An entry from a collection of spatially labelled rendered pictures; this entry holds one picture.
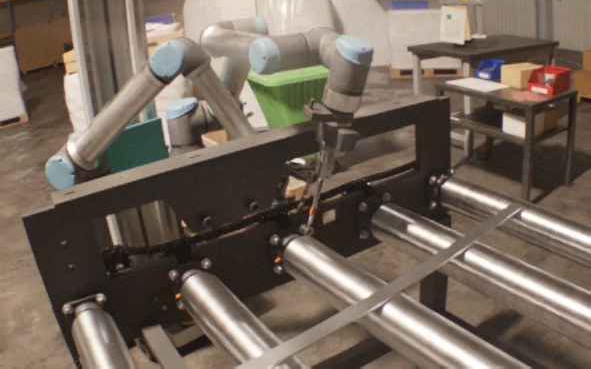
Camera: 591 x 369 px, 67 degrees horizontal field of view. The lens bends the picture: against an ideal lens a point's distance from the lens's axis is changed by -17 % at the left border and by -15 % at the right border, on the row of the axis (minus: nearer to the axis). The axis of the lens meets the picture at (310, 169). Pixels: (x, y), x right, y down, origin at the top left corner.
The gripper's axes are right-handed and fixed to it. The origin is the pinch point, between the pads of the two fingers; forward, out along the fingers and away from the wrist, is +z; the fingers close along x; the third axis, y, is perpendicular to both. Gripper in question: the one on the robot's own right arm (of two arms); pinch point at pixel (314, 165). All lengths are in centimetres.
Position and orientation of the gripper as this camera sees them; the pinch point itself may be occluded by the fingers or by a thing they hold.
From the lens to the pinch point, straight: 151.4
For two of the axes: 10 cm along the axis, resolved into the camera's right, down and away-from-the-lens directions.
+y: 3.2, -9.1, 2.6
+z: 6.5, 0.1, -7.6
